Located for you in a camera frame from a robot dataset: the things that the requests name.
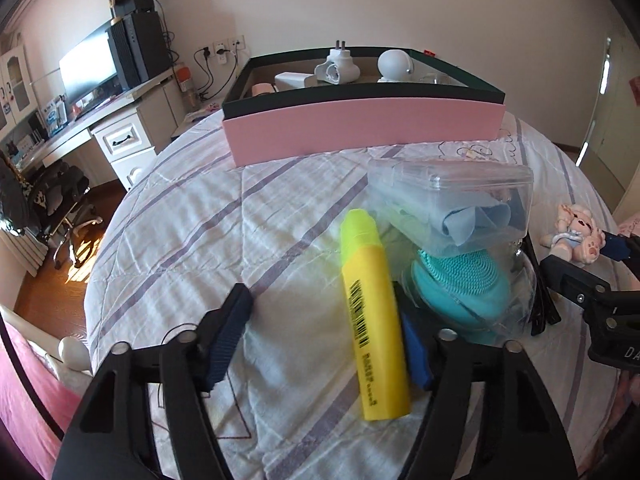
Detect pink white packet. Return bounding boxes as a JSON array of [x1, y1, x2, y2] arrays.
[[185, 104, 221, 126]]

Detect striped white quilt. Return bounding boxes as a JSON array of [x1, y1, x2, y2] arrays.
[[82, 105, 631, 480]]

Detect white plug adapter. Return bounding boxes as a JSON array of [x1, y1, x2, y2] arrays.
[[314, 40, 360, 85]]

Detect black computer tower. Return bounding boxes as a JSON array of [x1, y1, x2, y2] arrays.
[[106, 11, 173, 88]]

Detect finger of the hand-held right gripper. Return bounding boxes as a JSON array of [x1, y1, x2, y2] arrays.
[[542, 255, 613, 311], [602, 230, 640, 281]]

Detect blue white box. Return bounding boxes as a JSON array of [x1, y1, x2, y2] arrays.
[[41, 97, 68, 136]]

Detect yellow highlighter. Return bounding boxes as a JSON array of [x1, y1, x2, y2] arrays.
[[340, 208, 412, 422]]

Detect white round toy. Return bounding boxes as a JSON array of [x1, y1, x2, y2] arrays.
[[376, 50, 416, 83]]

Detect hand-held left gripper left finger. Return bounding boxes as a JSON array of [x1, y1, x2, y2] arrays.
[[52, 282, 256, 480]]

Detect white bed frame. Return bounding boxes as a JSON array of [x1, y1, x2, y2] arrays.
[[10, 310, 93, 376]]

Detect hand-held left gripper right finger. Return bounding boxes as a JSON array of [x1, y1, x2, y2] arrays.
[[392, 280, 576, 480]]

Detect teal silicone brush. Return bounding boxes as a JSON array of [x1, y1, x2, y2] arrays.
[[409, 249, 513, 336]]

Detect pink bed blanket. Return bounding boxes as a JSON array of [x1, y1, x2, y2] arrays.
[[0, 330, 86, 461]]

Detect office chair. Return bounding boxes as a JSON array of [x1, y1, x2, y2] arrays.
[[27, 162, 103, 268]]

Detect black computer monitor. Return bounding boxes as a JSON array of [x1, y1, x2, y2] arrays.
[[59, 20, 123, 106]]

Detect pink plush keychain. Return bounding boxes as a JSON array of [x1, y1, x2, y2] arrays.
[[540, 203, 607, 264]]

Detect small white box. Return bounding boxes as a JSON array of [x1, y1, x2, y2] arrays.
[[274, 72, 317, 92]]

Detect grey clothes on chair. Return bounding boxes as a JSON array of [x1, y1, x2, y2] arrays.
[[0, 150, 41, 233]]

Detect metal door handle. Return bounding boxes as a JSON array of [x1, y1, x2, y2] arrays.
[[580, 37, 612, 166]]

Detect orange-capped bottle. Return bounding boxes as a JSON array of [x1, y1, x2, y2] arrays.
[[176, 67, 196, 108]]

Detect clear case with blue cloth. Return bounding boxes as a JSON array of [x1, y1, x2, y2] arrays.
[[367, 157, 535, 261]]

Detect pink storage box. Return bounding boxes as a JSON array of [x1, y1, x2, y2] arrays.
[[222, 49, 507, 168]]

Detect white wall sockets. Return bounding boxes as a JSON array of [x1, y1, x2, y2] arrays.
[[212, 35, 247, 58]]

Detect white glass-door cabinet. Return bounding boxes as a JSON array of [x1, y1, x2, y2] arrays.
[[0, 42, 38, 131]]

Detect white desk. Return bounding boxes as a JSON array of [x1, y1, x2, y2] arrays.
[[0, 67, 188, 191]]

